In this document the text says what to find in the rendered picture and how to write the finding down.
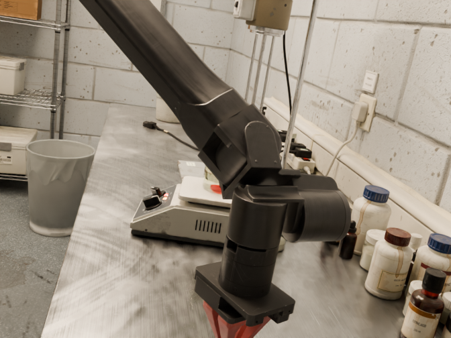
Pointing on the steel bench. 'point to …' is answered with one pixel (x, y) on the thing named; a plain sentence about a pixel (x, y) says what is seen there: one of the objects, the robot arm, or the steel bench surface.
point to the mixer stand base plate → (190, 169)
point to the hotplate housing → (185, 222)
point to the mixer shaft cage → (259, 69)
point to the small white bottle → (415, 241)
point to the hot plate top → (198, 194)
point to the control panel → (160, 205)
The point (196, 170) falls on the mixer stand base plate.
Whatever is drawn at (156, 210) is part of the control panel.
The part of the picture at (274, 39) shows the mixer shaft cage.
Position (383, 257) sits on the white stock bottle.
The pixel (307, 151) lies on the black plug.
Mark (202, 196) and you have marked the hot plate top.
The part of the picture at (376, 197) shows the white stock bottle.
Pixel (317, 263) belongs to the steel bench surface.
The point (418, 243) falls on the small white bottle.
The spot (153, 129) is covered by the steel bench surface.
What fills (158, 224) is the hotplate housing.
